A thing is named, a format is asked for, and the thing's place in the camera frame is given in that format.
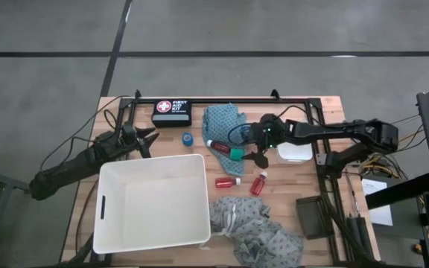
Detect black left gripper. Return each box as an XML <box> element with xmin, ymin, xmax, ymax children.
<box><xmin>119</xmin><ymin>124</ymin><xmax>160</xmax><ymax>158</ymax></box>

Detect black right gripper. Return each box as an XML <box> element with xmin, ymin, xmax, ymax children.
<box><xmin>241</xmin><ymin>124</ymin><xmax>289</xmax><ymax>168</ymax></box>

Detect green bandage roll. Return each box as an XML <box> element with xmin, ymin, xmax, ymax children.
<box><xmin>230</xmin><ymin>147</ymin><xmax>246</xmax><ymax>162</ymax></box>

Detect red medicine bottle white cap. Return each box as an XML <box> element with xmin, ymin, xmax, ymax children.
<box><xmin>250</xmin><ymin>170</ymin><xmax>268</xmax><ymax>197</ymax></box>
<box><xmin>206</xmin><ymin>139</ymin><xmax>232</xmax><ymax>155</ymax></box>
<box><xmin>214</xmin><ymin>176</ymin><xmax>242</xmax><ymax>189</ymax></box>

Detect small clear plastic container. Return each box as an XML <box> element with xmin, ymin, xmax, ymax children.
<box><xmin>276</xmin><ymin>142</ymin><xmax>314</xmax><ymax>165</ymax></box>

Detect teal patterned hospital gown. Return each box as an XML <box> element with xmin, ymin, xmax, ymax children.
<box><xmin>201</xmin><ymin>103</ymin><xmax>255</xmax><ymax>177</ymax></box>

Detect grey patterned hospital gown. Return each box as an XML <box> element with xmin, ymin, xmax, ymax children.
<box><xmin>209</xmin><ymin>196</ymin><xmax>305</xmax><ymax>267</ymax></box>

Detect black first aid kit pouch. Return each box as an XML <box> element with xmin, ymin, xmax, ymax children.
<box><xmin>150</xmin><ymin>99</ymin><xmax>193</xmax><ymax>129</ymax></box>

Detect large white woven plastic bin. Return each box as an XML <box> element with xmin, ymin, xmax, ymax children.
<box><xmin>92</xmin><ymin>153</ymin><xmax>212</xmax><ymax>255</ymax></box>

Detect small black mesh basket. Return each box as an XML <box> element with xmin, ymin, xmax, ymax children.
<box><xmin>295</xmin><ymin>195</ymin><xmax>335</xmax><ymax>240</ymax></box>

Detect white paper sheet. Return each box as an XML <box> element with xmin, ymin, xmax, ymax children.
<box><xmin>361</xmin><ymin>177</ymin><xmax>394</xmax><ymax>227</ymax></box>

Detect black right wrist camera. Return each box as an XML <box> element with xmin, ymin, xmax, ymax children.
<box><xmin>261</xmin><ymin>113</ymin><xmax>287</xmax><ymax>132</ymax></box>

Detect black aluminium table frame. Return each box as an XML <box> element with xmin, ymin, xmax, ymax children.
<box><xmin>65</xmin><ymin>89</ymin><xmax>383</xmax><ymax>267</ymax></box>

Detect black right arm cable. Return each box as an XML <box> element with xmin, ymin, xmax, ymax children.
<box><xmin>227</xmin><ymin>104</ymin><xmax>322</xmax><ymax>147</ymax></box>

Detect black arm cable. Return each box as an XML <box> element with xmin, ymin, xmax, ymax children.
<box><xmin>227</xmin><ymin>104</ymin><xmax>322</xmax><ymax>147</ymax></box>
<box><xmin>39</xmin><ymin>95</ymin><xmax>141</xmax><ymax>172</ymax></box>

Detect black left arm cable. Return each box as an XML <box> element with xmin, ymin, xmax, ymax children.
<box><xmin>39</xmin><ymin>95</ymin><xmax>141</xmax><ymax>172</ymax></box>

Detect brown cable along table edge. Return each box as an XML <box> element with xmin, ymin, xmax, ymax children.
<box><xmin>74</xmin><ymin>178</ymin><xmax>100</xmax><ymax>255</ymax></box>

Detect yellow and black wire bundle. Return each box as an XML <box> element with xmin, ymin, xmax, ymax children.
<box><xmin>357</xmin><ymin>113</ymin><xmax>428</xmax><ymax>180</ymax></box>

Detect black foam-handled tool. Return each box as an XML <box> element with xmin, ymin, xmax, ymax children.
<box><xmin>350</xmin><ymin>178</ymin><xmax>371</xmax><ymax>258</ymax></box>

